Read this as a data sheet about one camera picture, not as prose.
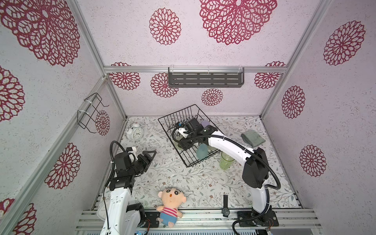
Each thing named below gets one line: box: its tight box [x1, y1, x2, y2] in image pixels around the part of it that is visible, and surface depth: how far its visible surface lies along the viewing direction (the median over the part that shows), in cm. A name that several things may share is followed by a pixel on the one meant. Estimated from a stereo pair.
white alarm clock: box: [125, 122, 144, 141], surface depth 101 cm
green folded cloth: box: [241, 129, 266, 148], surface depth 108 cm
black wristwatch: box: [221, 194, 231, 218], surface depth 79 cm
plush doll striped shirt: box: [156, 187, 187, 228], surface depth 74 cm
